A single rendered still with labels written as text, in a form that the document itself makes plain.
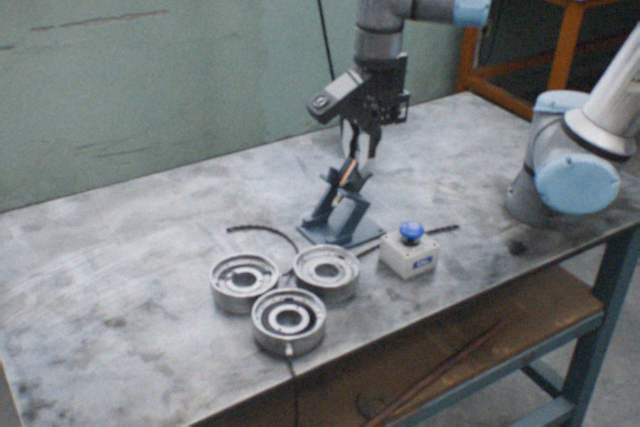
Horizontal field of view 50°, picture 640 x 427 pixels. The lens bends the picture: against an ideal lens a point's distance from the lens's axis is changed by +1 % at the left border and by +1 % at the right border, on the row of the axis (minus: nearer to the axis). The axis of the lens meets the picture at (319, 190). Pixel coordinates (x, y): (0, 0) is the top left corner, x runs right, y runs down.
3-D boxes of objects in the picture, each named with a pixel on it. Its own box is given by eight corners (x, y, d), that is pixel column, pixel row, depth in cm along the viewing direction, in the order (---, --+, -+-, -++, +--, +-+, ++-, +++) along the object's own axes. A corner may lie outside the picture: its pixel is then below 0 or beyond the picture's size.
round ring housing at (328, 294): (335, 316, 103) (336, 295, 101) (280, 289, 108) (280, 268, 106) (371, 280, 111) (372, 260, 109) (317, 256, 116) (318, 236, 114)
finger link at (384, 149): (395, 177, 117) (397, 126, 113) (368, 186, 114) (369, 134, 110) (384, 171, 119) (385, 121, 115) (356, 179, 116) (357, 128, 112)
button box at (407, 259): (404, 281, 111) (407, 257, 108) (378, 258, 116) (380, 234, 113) (442, 265, 115) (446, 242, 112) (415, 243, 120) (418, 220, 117)
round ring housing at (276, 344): (254, 309, 104) (253, 288, 102) (322, 308, 105) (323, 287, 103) (251, 360, 95) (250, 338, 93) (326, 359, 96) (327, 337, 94)
